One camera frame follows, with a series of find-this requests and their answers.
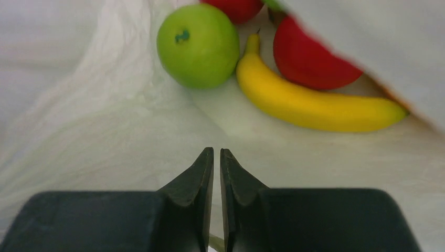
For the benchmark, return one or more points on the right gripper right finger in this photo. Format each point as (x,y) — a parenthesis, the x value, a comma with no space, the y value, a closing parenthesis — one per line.
(260,218)

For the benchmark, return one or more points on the green fake apple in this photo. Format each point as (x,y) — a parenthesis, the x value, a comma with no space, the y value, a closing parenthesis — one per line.
(198,46)

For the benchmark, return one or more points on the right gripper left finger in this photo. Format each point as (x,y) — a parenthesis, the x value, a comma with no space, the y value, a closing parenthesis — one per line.
(173,218)

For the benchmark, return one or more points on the red fake apple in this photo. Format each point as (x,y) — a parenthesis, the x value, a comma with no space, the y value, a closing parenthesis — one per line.
(303,60)

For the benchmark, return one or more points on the yellow fake banana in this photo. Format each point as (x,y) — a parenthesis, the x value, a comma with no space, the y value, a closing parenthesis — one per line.
(307,108)

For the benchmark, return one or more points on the pale green plastic bag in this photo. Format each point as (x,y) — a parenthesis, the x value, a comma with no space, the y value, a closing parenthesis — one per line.
(86,105)

